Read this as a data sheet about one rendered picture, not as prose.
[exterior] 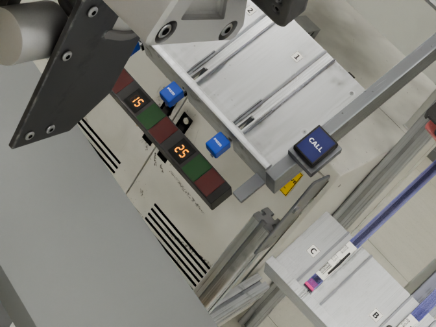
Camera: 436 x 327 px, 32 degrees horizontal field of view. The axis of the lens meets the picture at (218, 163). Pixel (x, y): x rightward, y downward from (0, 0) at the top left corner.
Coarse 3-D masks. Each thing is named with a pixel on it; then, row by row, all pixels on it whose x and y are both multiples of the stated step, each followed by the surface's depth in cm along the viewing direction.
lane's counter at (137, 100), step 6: (138, 90) 119; (132, 96) 119; (138, 96) 119; (144, 96) 119; (126, 102) 119; (132, 102) 119; (138, 102) 119; (144, 102) 119; (132, 108) 118; (138, 108) 118
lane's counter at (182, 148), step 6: (180, 144) 116; (186, 144) 116; (168, 150) 116; (174, 150) 116; (180, 150) 116; (186, 150) 115; (192, 150) 115; (174, 156) 115; (180, 156) 115; (186, 156) 115; (180, 162) 115
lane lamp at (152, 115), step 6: (150, 108) 118; (156, 108) 118; (144, 114) 118; (150, 114) 118; (156, 114) 118; (162, 114) 118; (144, 120) 117; (150, 120) 117; (156, 120) 117; (144, 126) 117; (150, 126) 117
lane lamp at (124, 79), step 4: (124, 72) 120; (120, 76) 120; (124, 76) 120; (128, 76) 120; (120, 80) 120; (124, 80) 120; (128, 80) 120; (132, 80) 120; (116, 84) 120; (120, 84) 120; (124, 84) 120; (112, 88) 120; (116, 88) 120; (120, 88) 120; (116, 92) 119
